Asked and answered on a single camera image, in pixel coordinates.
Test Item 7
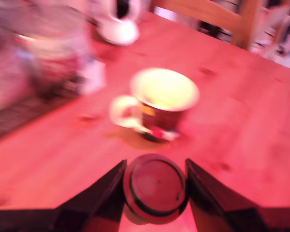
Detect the dark flat cardboard box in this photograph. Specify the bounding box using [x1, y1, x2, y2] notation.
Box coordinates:
[0, 60, 107, 141]

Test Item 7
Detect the small white round camera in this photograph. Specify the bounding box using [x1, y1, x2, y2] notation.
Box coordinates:
[96, 0, 140, 46]

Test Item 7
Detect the dark printed coffee mug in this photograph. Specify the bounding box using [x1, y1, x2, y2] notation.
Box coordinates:
[110, 67, 200, 143]

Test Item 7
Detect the white labelled tin can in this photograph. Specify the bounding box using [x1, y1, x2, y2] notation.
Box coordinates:
[14, 4, 92, 82]

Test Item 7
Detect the dark coffee capsule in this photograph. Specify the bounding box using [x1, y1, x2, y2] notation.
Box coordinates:
[122, 154, 190, 225]

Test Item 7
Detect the wooden chair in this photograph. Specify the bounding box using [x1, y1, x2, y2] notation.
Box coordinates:
[149, 0, 290, 57]

